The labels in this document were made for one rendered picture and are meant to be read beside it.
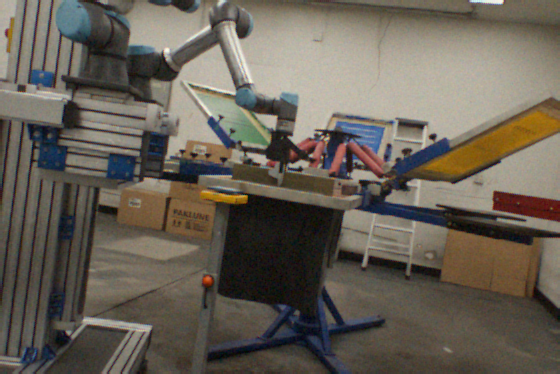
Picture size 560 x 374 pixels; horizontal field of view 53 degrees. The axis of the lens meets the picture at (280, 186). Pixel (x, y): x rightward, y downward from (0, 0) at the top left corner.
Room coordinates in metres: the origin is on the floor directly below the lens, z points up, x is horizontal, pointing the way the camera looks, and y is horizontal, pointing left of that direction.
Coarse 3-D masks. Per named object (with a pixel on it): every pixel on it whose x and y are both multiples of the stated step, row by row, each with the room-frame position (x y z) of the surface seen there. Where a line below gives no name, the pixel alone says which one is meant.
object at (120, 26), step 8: (112, 16) 1.85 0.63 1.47; (120, 16) 1.86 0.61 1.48; (112, 24) 1.83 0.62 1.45; (120, 24) 1.86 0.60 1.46; (128, 24) 1.89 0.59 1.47; (112, 32) 1.82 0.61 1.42; (120, 32) 1.86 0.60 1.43; (128, 32) 1.90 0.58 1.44; (112, 40) 1.83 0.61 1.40; (120, 40) 1.86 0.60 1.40; (128, 40) 1.91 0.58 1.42; (104, 48) 1.84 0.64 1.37; (112, 48) 1.85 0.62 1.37; (120, 48) 1.87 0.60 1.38
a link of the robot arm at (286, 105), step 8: (280, 96) 2.18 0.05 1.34; (288, 96) 2.16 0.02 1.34; (296, 96) 2.17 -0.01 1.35; (280, 104) 2.17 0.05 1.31; (288, 104) 2.16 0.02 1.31; (296, 104) 2.17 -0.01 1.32; (280, 112) 2.17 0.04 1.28; (288, 112) 2.16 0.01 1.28; (296, 112) 2.18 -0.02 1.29; (288, 120) 2.23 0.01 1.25
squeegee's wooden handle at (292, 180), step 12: (240, 168) 2.21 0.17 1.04; (252, 168) 2.20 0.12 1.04; (264, 168) 2.19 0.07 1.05; (252, 180) 2.20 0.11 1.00; (264, 180) 2.19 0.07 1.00; (276, 180) 2.18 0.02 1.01; (288, 180) 2.17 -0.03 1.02; (300, 180) 2.16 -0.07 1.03; (312, 180) 2.15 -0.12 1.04; (324, 180) 2.14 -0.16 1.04; (324, 192) 2.13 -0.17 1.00
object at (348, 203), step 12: (204, 180) 2.12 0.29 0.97; (216, 180) 2.11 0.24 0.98; (228, 180) 2.10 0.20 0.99; (252, 192) 2.07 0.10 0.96; (264, 192) 2.06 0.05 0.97; (276, 192) 2.05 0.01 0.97; (288, 192) 2.04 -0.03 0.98; (300, 192) 2.04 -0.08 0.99; (336, 192) 2.75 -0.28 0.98; (312, 204) 2.02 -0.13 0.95; (324, 204) 2.01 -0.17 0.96; (336, 204) 2.00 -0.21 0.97; (348, 204) 1.99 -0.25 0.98; (360, 204) 2.41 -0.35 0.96
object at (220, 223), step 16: (208, 192) 1.86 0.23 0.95; (224, 192) 1.90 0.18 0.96; (224, 208) 1.89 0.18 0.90; (224, 224) 1.90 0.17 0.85; (224, 240) 1.92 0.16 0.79; (208, 256) 1.90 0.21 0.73; (208, 272) 1.90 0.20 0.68; (208, 288) 1.90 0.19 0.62; (208, 304) 1.89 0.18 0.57; (208, 320) 1.89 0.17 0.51; (208, 336) 1.91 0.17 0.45; (192, 368) 1.90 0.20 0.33
